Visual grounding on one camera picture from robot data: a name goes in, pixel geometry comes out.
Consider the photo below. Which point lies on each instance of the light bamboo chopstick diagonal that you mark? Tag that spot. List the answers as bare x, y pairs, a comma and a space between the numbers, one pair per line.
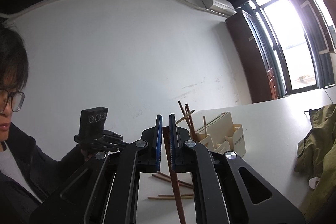
184, 117

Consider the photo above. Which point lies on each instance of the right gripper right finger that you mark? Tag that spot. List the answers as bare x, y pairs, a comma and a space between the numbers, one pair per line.
226, 188

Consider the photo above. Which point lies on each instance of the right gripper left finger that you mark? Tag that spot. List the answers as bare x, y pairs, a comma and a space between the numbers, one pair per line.
105, 188

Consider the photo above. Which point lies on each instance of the white wall air conditioner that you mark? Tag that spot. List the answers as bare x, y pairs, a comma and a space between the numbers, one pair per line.
221, 6

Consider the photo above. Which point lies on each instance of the dark brown chopstick long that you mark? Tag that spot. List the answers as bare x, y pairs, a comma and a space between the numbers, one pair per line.
171, 197

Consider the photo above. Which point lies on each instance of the light bamboo chopstick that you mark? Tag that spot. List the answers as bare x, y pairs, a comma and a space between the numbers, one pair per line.
205, 125

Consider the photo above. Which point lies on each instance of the dark brown chopstick top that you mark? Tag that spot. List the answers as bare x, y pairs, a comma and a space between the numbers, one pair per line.
185, 109

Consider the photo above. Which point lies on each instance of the dark brown wooden chopstick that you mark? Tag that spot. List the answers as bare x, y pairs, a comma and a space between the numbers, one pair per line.
173, 176

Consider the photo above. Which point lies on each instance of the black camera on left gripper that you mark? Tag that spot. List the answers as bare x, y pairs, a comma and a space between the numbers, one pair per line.
92, 122

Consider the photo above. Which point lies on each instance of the window with dark frame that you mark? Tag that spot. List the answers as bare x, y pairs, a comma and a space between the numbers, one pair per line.
294, 41

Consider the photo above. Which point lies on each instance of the olive green cloth jacket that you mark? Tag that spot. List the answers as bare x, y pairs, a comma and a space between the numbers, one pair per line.
316, 159

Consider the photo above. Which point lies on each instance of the white plastic utensil holder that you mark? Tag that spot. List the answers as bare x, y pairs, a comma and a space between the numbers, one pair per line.
222, 134

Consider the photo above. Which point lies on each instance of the dark brown wooden cabinet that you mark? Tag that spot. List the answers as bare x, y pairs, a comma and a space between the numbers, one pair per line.
257, 66

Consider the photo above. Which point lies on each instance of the person head with glasses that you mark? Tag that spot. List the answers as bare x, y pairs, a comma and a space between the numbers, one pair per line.
14, 75

